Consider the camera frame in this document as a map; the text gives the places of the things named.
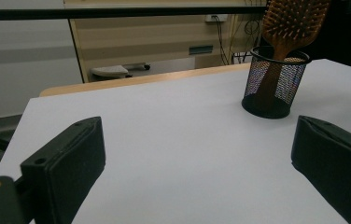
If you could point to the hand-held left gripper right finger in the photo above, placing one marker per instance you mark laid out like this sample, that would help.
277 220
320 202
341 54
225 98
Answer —
335 165

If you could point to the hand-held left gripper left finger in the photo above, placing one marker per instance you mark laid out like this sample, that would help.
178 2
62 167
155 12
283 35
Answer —
67 161

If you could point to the black mesh pen holder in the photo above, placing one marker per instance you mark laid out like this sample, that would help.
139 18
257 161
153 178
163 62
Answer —
268 107

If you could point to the wooden hairbrush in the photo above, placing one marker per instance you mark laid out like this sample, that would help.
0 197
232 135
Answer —
288 25

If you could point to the grey chair base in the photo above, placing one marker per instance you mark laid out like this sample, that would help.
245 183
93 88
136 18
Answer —
109 71

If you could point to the black curtain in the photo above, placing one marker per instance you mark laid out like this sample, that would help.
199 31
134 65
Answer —
338 37

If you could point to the light wooden desk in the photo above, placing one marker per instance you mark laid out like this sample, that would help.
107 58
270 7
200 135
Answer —
139 40

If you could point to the black horizontal bar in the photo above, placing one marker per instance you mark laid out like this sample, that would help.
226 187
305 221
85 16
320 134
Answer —
102 13

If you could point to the white power outlet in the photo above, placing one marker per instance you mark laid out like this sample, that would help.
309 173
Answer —
216 18

